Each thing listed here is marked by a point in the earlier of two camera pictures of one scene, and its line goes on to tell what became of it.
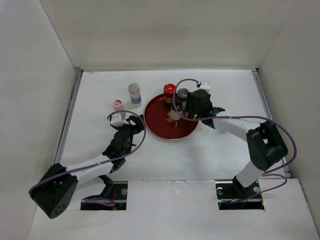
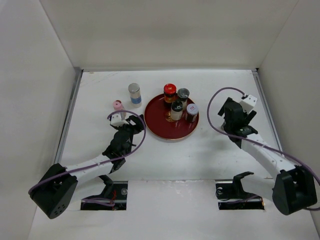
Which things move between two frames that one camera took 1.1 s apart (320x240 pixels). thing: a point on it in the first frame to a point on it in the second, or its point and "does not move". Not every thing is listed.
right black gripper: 189,100 to 249,117
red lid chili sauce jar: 169,90 does not move
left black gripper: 138,126 does not move
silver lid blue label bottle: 135,95 does not move
